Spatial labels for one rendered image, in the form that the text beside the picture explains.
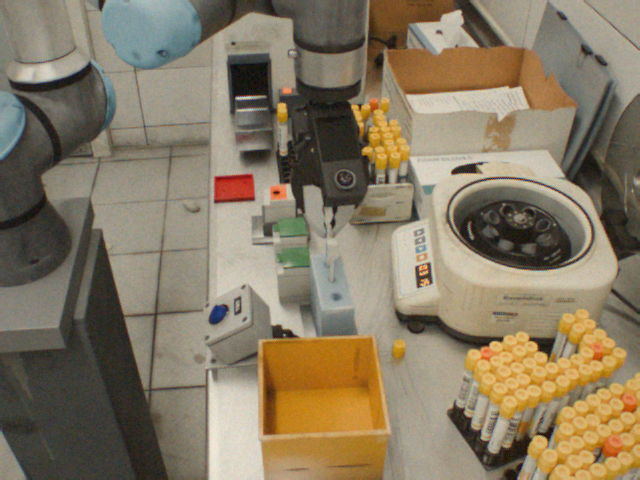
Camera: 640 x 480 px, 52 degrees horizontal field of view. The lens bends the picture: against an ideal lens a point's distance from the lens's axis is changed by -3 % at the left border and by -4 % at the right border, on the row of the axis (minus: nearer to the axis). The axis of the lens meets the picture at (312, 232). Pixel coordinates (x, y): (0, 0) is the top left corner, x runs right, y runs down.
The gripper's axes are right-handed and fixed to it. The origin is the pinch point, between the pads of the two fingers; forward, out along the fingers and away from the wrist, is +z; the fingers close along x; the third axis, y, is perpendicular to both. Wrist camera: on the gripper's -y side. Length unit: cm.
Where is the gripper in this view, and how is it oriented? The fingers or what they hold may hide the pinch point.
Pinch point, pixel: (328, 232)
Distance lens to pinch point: 83.3
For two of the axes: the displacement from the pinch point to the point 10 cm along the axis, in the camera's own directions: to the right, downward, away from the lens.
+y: -1.4, -6.3, 7.6
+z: 0.0, 7.7, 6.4
